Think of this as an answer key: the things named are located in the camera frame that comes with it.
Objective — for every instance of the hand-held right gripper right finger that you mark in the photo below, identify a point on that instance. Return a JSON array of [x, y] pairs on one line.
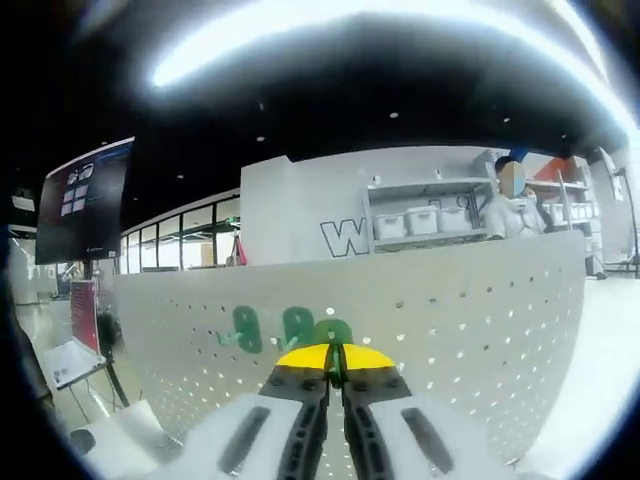
[[380, 425]]

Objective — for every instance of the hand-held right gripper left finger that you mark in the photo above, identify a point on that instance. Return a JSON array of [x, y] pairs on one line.
[[290, 425]]

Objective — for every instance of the white perforated mounting plate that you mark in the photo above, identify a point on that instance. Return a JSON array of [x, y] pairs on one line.
[[450, 280]]

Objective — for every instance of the white storage box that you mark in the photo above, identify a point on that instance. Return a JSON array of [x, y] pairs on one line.
[[391, 226], [423, 221], [456, 220]]

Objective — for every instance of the red screen laptop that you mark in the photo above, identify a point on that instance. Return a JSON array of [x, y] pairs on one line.
[[82, 315]]

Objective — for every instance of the metal shelf rack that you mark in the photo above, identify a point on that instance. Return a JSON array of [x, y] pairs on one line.
[[425, 190], [565, 200]]

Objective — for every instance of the dark display screen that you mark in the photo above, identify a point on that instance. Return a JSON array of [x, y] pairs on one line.
[[85, 205]]

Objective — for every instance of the black tripod stand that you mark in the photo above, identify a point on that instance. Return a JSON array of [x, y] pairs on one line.
[[630, 225]]

